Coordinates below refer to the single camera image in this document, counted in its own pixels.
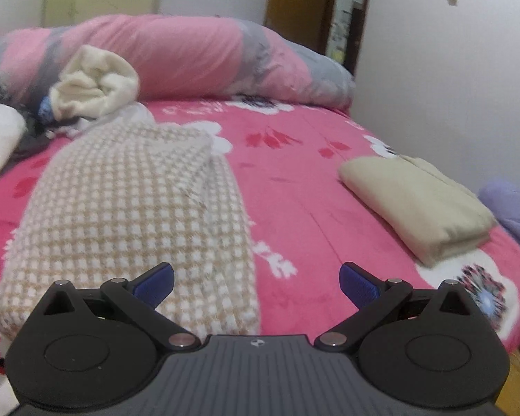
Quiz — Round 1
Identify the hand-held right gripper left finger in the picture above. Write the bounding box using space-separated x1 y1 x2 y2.
32 263 200 351

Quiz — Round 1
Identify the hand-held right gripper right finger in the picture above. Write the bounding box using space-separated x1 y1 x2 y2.
315 262 482 351

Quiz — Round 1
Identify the beige white checked knit sweater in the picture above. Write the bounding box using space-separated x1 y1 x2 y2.
0 119 261 339

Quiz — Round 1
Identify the folded beige garment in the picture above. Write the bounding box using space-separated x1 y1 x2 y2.
338 154 498 268

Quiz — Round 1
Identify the pink floral bed blanket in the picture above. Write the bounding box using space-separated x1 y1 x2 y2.
0 97 520 416

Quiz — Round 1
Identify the purple cloth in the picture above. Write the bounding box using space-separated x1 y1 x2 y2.
478 177 520 266

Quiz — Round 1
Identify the thin white garment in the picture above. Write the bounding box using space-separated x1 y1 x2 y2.
76 102 156 139

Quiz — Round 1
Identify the dark grey garment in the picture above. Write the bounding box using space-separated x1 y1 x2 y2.
11 112 84 159

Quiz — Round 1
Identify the blue cloth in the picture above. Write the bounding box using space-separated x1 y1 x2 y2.
37 94 56 123

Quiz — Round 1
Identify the cream fleece garment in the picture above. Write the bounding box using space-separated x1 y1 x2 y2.
49 44 140 121

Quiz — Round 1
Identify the pink grey rolled quilt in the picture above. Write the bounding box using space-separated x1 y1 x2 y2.
0 14 357 112

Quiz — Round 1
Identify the brown wooden door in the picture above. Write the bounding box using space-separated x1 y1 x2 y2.
263 0 342 53

